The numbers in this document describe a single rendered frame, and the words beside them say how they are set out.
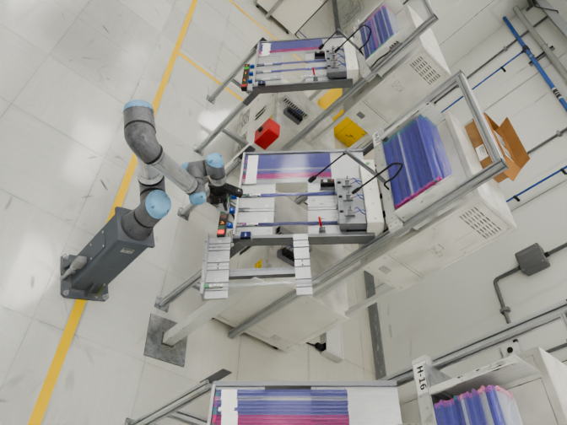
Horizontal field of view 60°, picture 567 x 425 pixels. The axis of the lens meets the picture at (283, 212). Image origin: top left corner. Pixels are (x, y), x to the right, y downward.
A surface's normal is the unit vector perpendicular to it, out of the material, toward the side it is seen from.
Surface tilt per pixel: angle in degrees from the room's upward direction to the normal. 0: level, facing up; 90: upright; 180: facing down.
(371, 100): 90
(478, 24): 90
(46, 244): 0
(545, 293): 90
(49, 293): 0
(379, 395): 44
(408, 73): 90
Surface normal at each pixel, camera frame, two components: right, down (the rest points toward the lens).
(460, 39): -0.03, 0.71
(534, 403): -0.75, -0.48
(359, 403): -0.05, -0.70
